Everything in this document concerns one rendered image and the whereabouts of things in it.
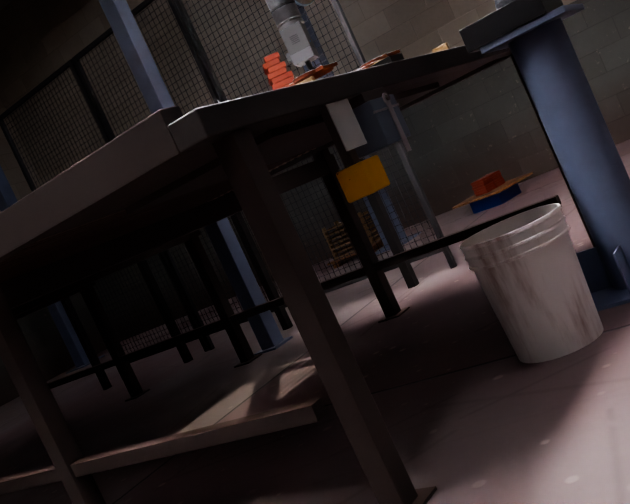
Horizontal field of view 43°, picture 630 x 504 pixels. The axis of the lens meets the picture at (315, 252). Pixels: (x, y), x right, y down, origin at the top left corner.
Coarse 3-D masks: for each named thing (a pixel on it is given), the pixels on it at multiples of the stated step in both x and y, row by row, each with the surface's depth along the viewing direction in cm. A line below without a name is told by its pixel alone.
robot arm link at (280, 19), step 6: (282, 6) 219; (288, 6) 219; (294, 6) 220; (276, 12) 220; (282, 12) 219; (288, 12) 219; (294, 12) 220; (276, 18) 220; (282, 18) 219; (288, 18) 219; (294, 18) 220; (276, 24) 222; (282, 24) 221
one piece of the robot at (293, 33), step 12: (288, 24) 219; (300, 24) 218; (288, 36) 219; (300, 36) 219; (288, 48) 220; (300, 48) 219; (312, 48) 220; (288, 60) 223; (300, 60) 220; (312, 60) 226
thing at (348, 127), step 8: (328, 104) 186; (336, 104) 189; (344, 104) 192; (336, 112) 188; (344, 112) 191; (352, 112) 193; (336, 120) 187; (344, 120) 190; (352, 120) 192; (336, 128) 186; (344, 128) 188; (352, 128) 191; (360, 128) 194; (344, 136) 187; (352, 136) 190; (360, 136) 193; (344, 144) 186; (352, 144) 189; (360, 144) 192
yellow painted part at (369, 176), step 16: (320, 112) 190; (336, 144) 190; (352, 160) 189; (368, 160) 187; (336, 176) 189; (352, 176) 187; (368, 176) 185; (384, 176) 191; (352, 192) 188; (368, 192) 186
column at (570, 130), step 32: (512, 32) 233; (544, 32) 235; (544, 64) 236; (576, 64) 237; (544, 96) 239; (576, 96) 236; (576, 128) 237; (576, 160) 240; (608, 160) 238; (576, 192) 245; (608, 192) 238; (608, 224) 240; (608, 256) 244; (608, 288) 253
